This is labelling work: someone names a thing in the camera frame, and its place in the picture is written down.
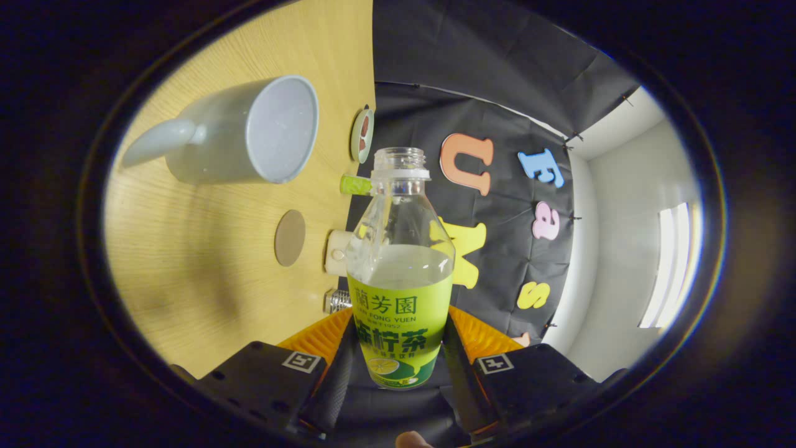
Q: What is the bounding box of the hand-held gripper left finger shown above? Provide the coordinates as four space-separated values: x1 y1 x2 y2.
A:
171 306 356 439

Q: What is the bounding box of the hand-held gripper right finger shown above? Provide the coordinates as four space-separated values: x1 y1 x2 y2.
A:
440 305 627 439

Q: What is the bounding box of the green label juice bottle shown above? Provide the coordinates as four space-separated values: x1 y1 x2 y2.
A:
345 147 456 391

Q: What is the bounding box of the round brown coaster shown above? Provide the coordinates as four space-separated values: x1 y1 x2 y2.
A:
274 209 307 268

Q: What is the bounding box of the grey cup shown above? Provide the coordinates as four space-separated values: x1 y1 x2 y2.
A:
121 75 320 186

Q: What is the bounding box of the white toaster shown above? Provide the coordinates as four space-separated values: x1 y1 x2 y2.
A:
324 230 356 277

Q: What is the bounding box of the wooden table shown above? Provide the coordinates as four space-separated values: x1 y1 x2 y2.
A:
103 0 377 380

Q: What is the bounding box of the ceiling light panel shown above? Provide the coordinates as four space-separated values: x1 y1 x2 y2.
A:
639 201 703 329

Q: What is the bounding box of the pale green plate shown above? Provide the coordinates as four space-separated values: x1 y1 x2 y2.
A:
350 108 375 164

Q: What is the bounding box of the metal wire utensil holder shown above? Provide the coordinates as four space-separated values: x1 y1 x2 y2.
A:
323 289 353 315

